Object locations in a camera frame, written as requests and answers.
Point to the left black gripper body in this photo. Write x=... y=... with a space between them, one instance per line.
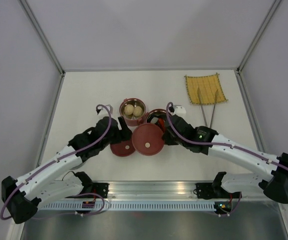
x=116 y=138

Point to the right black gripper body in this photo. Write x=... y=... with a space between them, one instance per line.
x=170 y=140

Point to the red salmon nigiri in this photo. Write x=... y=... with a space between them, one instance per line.
x=161 y=124

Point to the red lid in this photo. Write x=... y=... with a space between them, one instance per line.
x=123 y=149
x=147 y=139

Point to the round bun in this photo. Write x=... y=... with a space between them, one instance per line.
x=137 y=111
x=128 y=109

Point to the white rice black sushi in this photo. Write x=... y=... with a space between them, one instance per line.
x=154 y=120

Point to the red steel bowl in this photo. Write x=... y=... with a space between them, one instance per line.
x=132 y=120
x=158 y=113

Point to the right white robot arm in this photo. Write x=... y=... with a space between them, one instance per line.
x=268 y=172

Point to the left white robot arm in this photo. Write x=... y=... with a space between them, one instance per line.
x=25 y=195

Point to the yellow bamboo mat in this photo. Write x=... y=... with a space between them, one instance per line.
x=204 y=89

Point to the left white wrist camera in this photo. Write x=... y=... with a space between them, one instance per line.
x=104 y=111

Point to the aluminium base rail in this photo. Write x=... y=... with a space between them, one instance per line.
x=153 y=190

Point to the white slotted cable duct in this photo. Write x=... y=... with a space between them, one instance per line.
x=66 y=205

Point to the left aluminium frame post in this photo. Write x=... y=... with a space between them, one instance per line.
x=41 y=35

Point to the aluminium frame post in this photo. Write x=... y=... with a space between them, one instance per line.
x=260 y=32
x=41 y=35

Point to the right aluminium frame post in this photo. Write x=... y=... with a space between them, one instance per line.
x=260 y=32

